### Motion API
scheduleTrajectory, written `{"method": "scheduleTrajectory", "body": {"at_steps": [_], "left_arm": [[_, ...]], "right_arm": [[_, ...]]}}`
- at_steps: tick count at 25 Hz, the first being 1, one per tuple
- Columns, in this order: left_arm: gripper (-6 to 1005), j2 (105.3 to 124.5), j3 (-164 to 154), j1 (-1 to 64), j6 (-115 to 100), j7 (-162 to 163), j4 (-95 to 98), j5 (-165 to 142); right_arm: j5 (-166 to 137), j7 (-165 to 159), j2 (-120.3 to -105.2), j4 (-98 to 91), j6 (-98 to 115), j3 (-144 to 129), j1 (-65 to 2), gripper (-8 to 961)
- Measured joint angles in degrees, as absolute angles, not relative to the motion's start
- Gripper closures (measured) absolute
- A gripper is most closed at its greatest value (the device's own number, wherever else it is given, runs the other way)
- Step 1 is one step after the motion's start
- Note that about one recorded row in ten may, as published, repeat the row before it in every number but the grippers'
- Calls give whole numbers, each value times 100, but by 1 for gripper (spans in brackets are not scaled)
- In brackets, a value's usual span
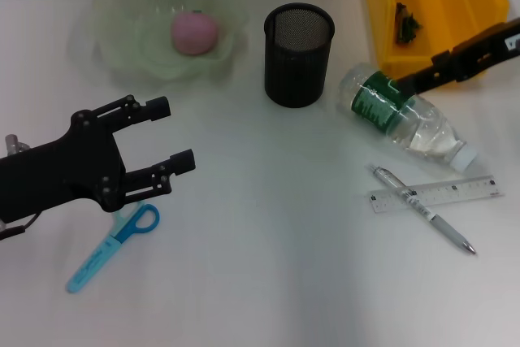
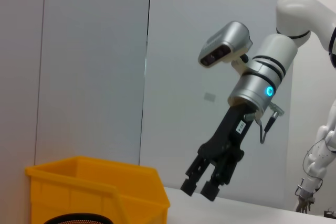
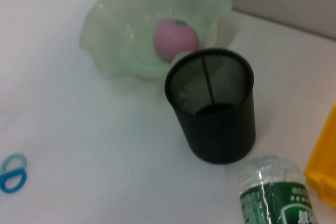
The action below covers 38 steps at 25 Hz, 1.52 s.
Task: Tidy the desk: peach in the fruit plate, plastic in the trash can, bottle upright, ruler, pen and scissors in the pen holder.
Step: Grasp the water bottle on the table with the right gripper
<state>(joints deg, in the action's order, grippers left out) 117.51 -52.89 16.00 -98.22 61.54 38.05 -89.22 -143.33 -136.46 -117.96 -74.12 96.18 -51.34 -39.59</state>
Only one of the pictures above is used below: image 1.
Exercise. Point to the blue sheathed scissors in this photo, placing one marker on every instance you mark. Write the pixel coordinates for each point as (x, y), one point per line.
(97, 257)

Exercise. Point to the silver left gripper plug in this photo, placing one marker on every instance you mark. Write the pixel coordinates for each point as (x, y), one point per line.
(16, 143)

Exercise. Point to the green plastic wrapper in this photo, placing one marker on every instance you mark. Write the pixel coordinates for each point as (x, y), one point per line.
(407, 26)

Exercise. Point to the pink peach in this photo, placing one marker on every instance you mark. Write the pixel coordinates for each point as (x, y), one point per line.
(194, 33)

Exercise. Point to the clear green-label water bottle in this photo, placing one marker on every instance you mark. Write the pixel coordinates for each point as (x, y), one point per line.
(378, 107)

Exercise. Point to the green translucent fruit bowl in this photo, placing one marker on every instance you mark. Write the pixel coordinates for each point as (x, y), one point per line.
(134, 50)

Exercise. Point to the black mesh pen holder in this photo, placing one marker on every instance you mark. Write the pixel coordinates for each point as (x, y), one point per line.
(296, 70)

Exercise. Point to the clear grey ballpoint pen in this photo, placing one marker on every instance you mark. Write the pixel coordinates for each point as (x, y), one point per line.
(414, 200)

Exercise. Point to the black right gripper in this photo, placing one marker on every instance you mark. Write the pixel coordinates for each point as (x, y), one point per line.
(487, 52)

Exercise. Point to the transparent plastic ruler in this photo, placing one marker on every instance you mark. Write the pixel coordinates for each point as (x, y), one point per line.
(459, 191)

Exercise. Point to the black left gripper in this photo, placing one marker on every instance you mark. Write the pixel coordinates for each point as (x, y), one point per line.
(57, 176)

